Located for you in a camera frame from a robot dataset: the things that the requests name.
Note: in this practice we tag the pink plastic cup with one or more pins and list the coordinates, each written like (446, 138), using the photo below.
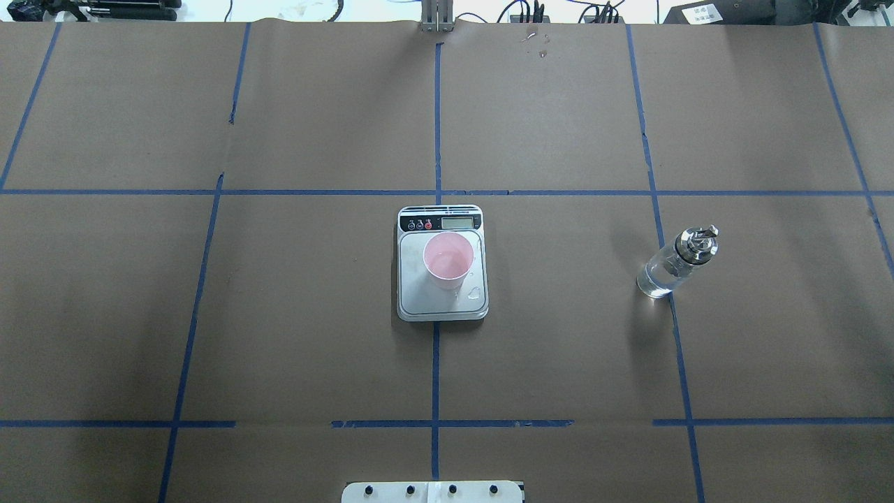
(448, 257)

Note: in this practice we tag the glass sauce bottle steel spout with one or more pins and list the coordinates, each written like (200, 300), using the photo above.
(677, 261)

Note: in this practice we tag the silver kitchen scale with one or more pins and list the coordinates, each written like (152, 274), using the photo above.
(418, 299)

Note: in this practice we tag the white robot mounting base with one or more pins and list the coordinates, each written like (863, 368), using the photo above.
(435, 491)

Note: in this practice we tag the aluminium frame post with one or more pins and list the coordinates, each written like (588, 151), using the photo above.
(437, 16)

